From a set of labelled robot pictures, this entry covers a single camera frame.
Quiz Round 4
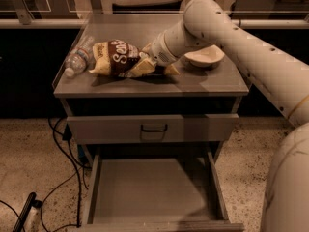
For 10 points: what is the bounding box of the black floor cable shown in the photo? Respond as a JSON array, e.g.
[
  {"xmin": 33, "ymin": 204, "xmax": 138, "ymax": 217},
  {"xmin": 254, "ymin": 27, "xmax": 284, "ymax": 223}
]
[{"xmin": 40, "ymin": 117, "xmax": 93, "ymax": 232}]

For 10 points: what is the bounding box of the open middle grey drawer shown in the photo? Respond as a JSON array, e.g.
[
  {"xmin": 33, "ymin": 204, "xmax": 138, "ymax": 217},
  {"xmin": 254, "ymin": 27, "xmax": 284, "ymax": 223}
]
[{"xmin": 78, "ymin": 151, "xmax": 244, "ymax": 232}]

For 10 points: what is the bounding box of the white paper bowl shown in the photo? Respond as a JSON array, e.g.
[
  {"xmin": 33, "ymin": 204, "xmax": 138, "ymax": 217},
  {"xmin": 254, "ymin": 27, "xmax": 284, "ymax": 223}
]
[{"xmin": 184, "ymin": 45, "xmax": 225, "ymax": 68}]

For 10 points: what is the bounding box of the brown chip bag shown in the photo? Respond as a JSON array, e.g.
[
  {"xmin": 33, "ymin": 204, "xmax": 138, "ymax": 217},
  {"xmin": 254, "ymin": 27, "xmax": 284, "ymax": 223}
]
[{"xmin": 88, "ymin": 39, "xmax": 181, "ymax": 79}]

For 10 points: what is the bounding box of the black chair back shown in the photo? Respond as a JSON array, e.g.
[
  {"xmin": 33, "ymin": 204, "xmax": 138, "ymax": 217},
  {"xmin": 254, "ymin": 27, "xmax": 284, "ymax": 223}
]
[{"xmin": 112, "ymin": 0, "xmax": 183, "ymax": 15}]

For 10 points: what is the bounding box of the clear plastic water bottle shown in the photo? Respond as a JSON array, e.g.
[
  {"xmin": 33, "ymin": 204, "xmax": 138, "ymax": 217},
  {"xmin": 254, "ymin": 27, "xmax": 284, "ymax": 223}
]
[{"xmin": 64, "ymin": 35, "xmax": 95, "ymax": 77}]

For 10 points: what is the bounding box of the closed upper grey drawer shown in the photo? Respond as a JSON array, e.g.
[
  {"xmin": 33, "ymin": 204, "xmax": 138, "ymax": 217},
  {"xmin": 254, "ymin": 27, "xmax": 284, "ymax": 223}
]
[{"xmin": 67, "ymin": 114, "xmax": 239, "ymax": 145}]

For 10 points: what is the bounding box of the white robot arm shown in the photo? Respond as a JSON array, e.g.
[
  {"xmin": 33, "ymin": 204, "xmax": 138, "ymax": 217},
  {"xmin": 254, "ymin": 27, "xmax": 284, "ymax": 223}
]
[{"xmin": 131, "ymin": 0, "xmax": 309, "ymax": 232}]

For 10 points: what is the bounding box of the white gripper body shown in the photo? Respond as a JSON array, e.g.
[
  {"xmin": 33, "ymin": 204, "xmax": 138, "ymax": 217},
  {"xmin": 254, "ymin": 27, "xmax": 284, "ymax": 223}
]
[{"xmin": 149, "ymin": 32, "xmax": 178, "ymax": 67}]

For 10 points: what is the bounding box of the black bar on floor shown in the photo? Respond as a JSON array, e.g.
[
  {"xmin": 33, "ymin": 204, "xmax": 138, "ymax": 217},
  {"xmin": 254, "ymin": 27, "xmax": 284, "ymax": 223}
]
[{"xmin": 13, "ymin": 192, "xmax": 42, "ymax": 232}]

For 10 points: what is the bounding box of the grey drawer cabinet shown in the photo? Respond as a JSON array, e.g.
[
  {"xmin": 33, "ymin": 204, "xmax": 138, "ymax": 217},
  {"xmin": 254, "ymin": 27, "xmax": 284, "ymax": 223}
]
[{"xmin": 52, "ymin": 13, "xmax": 253, "ymax": 232}]

